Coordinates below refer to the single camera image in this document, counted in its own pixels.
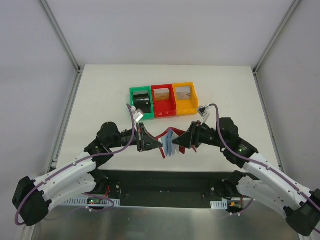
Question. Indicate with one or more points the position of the red leather card holder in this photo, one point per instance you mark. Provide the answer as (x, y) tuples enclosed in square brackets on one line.
[(179, 132)]

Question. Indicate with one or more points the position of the left aluminium frame post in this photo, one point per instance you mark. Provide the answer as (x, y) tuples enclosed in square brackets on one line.
[(59, 34)]

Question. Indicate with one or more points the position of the green plastic bin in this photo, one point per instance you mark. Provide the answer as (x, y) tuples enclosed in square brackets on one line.
[(149, 89)]

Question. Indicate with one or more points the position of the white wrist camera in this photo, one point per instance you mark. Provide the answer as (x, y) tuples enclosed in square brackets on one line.
[(137, 114), (203, 111)]

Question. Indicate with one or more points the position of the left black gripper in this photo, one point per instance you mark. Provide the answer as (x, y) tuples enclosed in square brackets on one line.
[(141, 137)]

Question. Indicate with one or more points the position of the black card in green bin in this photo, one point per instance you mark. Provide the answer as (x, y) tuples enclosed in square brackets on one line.
[(142, 101)]

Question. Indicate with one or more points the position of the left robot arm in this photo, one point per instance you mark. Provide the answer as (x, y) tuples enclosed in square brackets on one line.
[(35, 198)]

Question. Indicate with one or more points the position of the white cable duct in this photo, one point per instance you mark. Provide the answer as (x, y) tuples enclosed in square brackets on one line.
[(82, 201), (219, 205)]

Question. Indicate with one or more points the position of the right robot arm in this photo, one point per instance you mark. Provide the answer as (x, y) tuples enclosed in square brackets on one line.
[(261, 181)]

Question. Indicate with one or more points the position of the yellow plastic bin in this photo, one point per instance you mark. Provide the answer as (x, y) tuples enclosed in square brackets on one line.
[(186, 98)]

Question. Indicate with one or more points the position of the aluminium frame post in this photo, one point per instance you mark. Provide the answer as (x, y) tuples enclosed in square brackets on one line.
[(277, 35), (59, 34)]

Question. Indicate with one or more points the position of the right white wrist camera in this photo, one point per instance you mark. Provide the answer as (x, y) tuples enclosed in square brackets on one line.
[(203, 111)]

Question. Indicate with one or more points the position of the red plastic bin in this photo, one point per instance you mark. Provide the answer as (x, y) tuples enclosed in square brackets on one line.
[(164, 102)]

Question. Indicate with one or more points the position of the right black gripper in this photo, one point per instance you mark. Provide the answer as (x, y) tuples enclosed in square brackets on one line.
[(194, 135)]

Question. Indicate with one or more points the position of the right aluminium frame post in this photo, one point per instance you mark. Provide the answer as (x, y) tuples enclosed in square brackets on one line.
[(277, 35)]

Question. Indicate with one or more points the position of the left white cable duct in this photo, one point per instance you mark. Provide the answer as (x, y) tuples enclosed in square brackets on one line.
[(82, 201)]

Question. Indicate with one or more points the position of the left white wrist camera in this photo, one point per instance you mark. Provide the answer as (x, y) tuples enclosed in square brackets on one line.
[(137, 114)]

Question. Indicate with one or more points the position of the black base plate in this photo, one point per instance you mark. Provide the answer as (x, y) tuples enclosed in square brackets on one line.
[(166, 189)]

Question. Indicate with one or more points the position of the right white cable duct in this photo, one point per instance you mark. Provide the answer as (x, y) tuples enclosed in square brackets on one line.
[(219, 205)]

